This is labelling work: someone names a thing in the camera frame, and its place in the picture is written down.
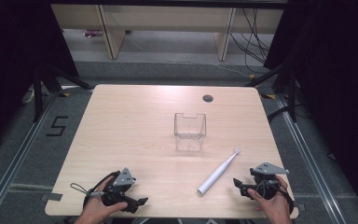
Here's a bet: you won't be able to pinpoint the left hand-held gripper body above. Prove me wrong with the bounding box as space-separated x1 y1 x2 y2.
101 167 137 207

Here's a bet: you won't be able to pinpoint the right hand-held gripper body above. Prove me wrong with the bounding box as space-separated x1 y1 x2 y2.
249 161 291 201

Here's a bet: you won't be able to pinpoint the white electric toothbrush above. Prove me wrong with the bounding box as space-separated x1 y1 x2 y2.
197 147 241 196

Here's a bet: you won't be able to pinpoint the clear plastic holder box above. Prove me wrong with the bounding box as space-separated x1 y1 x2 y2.
173 112 207 152

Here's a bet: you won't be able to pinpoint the person's left hand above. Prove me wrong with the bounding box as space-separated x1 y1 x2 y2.
74 176 129 224

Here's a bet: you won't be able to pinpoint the person's right hand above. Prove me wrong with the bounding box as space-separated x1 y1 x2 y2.
246 175 293 224

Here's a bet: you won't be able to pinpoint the grey tape strip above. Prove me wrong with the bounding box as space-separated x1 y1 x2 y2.
39 192 64 203

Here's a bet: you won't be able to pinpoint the black metal stand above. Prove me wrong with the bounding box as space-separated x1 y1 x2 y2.
32 63 95 123
244 59 298 123

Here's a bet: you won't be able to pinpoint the dark curtain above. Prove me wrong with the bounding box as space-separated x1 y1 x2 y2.
262 0 358 216
0 0 80 157

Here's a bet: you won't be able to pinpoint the pink thing under desk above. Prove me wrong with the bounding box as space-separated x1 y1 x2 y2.
83 29 104 39

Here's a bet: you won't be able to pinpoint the beige wooden desk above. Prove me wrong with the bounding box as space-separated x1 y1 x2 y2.
49 3 285 62

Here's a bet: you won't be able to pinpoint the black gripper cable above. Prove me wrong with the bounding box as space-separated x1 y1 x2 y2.
83 170 121 209

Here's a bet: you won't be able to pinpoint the black wrist strap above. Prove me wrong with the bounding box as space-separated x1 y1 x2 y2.
278 183 295 216

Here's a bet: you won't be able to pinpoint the metal floor rail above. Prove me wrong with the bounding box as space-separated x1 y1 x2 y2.
0 92 60 220
275 93 346 224

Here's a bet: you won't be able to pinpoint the grey lanyard loop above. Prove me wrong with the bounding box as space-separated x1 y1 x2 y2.
70 182 90 196

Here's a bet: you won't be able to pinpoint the white coiled cable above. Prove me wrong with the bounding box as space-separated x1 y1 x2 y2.
21 88 37 105

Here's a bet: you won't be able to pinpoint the black hanging cables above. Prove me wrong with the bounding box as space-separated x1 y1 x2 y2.
228 7 272 75

